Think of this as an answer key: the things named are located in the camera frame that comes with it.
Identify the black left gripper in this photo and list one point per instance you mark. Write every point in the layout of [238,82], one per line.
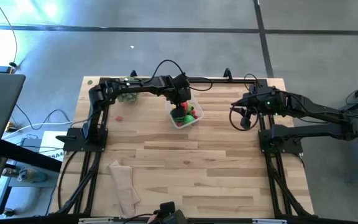
[179,96]

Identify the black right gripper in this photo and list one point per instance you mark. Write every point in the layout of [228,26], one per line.
[264,104]

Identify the clear plastic tupperware container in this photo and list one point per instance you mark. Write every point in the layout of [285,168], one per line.
[199,119]

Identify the small pink-red toy fruit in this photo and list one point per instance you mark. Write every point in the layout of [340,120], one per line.
[119,118]

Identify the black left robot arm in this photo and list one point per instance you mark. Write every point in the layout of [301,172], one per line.
[135,87]

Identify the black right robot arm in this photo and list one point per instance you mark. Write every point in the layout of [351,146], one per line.
[315,112]

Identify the green grape bunch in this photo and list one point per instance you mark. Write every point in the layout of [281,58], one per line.
[127,98]

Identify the beige folded cloth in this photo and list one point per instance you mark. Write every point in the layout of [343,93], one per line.
[121,183]

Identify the black handheld device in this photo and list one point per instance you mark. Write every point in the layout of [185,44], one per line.
[168,210]

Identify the person's hand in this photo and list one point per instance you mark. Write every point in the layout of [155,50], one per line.
[152,220]

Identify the white printed sheet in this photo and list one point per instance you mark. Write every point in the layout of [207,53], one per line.
[50,140]

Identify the teal plastic bottle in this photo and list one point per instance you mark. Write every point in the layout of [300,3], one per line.
[33,176]

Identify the black desk leg beam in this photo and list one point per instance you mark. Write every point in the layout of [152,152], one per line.
[20,154]

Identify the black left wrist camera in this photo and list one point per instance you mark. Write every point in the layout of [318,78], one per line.
[181,81]

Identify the black metal table frame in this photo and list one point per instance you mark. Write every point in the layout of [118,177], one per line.
[238,81]

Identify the black frame bracket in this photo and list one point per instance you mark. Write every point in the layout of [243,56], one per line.
[227,74]
[133,73]

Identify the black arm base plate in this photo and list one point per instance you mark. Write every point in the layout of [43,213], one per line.
[73,144]
[294,147]

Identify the silver edge bracket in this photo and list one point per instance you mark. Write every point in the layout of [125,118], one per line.
[269,221]
[95,221]

